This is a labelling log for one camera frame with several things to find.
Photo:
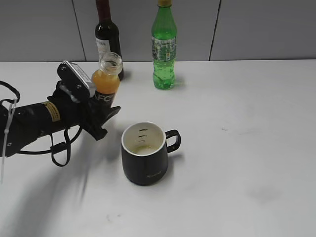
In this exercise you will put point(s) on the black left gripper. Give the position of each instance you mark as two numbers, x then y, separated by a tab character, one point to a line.
91	115

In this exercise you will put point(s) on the NFC orange juice bottle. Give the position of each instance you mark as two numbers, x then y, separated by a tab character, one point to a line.
106	78

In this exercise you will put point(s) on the black mug white inside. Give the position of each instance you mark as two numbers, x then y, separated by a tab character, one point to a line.
144	151

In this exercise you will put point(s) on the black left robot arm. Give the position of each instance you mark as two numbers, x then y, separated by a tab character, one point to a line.
20	126

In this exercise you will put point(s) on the dark red wine bottle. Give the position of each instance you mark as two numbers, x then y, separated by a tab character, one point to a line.
106	31

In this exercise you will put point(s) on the white zip tie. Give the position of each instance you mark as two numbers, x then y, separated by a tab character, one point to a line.
10	116

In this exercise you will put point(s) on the green soda bottle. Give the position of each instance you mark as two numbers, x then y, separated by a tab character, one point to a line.
164	39

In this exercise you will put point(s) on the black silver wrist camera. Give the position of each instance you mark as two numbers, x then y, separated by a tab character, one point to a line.
75	82

